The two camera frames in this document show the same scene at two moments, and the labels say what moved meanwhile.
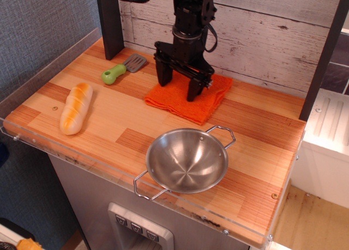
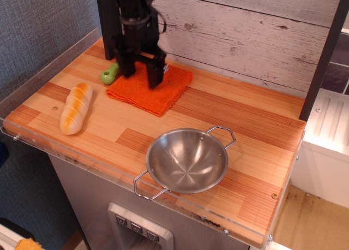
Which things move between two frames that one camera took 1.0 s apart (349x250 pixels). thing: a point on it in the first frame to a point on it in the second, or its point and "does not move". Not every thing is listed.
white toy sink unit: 322,166 does not move
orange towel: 186,82 to 136,90
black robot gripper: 186,55 to 140,34
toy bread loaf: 75,108 does not move
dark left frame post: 110,17 does not move
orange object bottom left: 28,244 does not move
